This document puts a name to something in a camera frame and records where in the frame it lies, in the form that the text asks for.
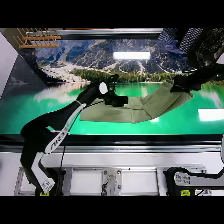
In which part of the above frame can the black cable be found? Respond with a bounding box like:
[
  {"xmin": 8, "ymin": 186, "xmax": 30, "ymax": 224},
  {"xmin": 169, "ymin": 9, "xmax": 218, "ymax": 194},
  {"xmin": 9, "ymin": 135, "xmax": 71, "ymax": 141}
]
[{"xmin": 59, "ymin": 144, "xmax": 67, "ymax": 176}]

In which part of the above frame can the pale green T-shirt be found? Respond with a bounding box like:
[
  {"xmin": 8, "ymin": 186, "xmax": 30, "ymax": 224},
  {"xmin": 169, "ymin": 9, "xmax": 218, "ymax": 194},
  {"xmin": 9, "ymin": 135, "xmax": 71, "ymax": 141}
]
[{"xmin": 79, "ymin": 88, "xmax": 194, "ymax": 125}]

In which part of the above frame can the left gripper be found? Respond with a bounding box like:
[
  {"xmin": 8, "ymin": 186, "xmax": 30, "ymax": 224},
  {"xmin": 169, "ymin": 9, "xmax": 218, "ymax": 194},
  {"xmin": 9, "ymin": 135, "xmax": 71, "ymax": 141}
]
[{"xmin": 105, "ymin": 93, "xmax": 130, "ymax": 108}]

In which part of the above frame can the brown clothes hanger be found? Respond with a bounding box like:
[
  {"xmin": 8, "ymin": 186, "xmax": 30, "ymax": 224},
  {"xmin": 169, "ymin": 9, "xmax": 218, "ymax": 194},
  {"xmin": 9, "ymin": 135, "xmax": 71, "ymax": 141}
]
[
  {"xmin": 16, "ymin": 33, "xmax": 63, "ymax": 43},
  {"xmin": 20, "ymin": 28, "xmax": 62, "ymax": 37},
  {"xmin": 13, "ymin": 37, "xmax": 60, "ymax": 50}
]

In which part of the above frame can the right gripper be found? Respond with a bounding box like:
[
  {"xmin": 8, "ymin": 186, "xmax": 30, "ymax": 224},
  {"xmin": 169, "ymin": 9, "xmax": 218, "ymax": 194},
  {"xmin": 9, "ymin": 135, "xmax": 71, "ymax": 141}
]
[{"xmin": 169, "ymin": 75, "xmax": 194, "ymax": 94}]

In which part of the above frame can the silver frame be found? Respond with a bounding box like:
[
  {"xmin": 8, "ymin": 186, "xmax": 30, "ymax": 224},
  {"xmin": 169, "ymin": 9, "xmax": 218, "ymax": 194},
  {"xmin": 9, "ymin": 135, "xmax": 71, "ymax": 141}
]
[{"xmin": 0, "ymin": 142, "xmax": 224, "ymax": 197}]

